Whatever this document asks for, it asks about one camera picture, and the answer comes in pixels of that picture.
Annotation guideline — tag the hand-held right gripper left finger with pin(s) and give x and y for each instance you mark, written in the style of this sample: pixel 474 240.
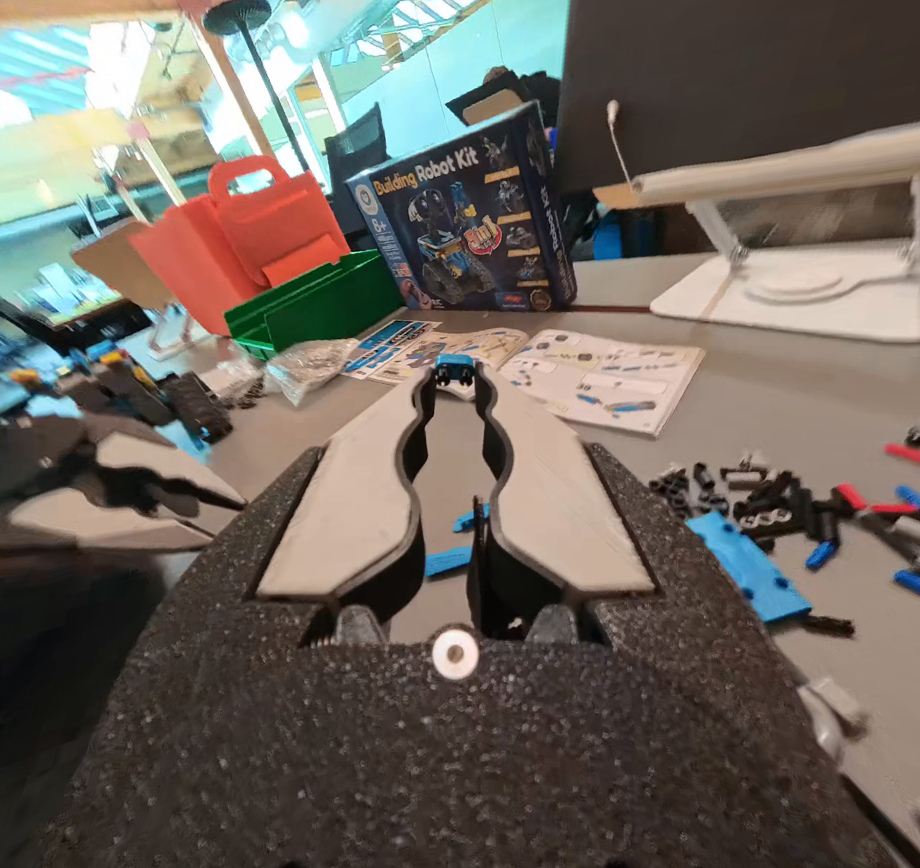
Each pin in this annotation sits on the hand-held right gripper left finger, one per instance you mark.
pixel 345 516

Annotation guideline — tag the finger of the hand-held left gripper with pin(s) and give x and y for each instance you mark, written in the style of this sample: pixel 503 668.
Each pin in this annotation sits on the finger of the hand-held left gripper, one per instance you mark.
pixel 108 523
pixel 172 469

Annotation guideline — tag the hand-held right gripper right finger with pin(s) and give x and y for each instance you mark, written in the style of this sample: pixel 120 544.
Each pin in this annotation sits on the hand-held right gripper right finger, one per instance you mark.
pixel 568 516

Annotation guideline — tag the blue angled panel piece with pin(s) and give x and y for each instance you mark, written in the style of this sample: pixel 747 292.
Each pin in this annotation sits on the blue angled panel piece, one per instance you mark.
pixel 468 519
pixel 447 562

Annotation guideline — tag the pile of small building pieces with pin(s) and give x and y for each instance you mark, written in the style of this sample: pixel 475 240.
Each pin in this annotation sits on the pile of small building pieces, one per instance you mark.
pixel 747 566

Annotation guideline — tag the small blue connector piece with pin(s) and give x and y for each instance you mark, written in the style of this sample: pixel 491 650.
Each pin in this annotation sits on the small blue connector piece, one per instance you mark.
pixel 455 362

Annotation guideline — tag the grey desk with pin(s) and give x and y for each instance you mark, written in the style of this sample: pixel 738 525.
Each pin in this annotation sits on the grey desk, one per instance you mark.
pixel 625 278
pixel 755 408

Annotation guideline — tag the tracked robot model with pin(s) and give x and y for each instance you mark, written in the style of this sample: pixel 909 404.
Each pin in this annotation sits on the tracked robot model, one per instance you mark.
pixel 144 393

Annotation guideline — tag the open instruction booklet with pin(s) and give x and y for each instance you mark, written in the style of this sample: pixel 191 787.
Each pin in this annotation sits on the open instruction booklet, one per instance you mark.
pixel 611 379

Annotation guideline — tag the clear bubble wrap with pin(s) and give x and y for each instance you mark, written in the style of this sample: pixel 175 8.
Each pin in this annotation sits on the clear bubble wrap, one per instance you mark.
pixel 309 368

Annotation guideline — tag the blue sticker sheet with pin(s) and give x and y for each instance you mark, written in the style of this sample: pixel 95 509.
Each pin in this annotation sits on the blue sticker sheet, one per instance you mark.
pixel 381 350

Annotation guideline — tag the tan cardboard sheet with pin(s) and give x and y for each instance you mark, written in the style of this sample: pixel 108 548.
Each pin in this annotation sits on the tan cardboard sheet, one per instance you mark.
pixel 115 264

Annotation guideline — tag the green container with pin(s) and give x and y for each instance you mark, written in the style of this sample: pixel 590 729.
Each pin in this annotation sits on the green container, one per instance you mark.
pixel 323 300

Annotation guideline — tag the orange plastic case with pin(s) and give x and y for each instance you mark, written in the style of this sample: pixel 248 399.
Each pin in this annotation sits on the orange plastic case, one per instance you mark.
pixel 237 250

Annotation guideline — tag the dark blue toy box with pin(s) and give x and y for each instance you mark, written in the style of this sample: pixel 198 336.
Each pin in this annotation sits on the dark blue toy box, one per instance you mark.
pixel 467 221

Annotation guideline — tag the white folding stand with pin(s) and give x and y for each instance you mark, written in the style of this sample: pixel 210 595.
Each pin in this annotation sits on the white folding stand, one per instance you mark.
pixel 790 293

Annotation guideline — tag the tan wooden board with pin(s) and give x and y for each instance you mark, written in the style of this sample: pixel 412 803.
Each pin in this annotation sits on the tan wooden board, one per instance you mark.
pixel 614 197

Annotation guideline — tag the black office chair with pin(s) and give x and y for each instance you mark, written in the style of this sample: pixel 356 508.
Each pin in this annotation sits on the black office chair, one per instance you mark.
pixel 356 149

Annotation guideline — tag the black floor lamp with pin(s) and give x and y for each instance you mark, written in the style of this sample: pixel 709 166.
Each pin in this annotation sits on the black floor lamp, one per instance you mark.
pixel 251 55

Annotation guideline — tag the black flat device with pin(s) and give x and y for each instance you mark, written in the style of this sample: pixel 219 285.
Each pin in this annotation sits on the black flat device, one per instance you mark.
pixel 719 55

